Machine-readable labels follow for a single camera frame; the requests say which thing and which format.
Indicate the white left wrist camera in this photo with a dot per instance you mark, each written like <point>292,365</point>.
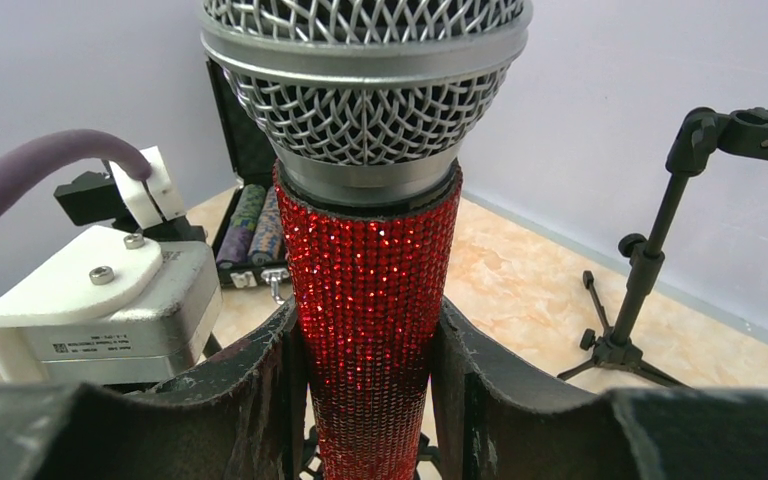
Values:
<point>110,308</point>

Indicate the black shock-mount tripod stand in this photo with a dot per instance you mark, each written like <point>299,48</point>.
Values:
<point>363,454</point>

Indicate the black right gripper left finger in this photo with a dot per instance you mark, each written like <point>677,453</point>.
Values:
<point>238,415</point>

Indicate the black poker chip case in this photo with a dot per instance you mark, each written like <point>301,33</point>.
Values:
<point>249,245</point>

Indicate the red glitter microphone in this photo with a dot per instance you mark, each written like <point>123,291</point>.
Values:
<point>366,105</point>

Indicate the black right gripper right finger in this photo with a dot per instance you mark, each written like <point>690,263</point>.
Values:
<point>499,417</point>

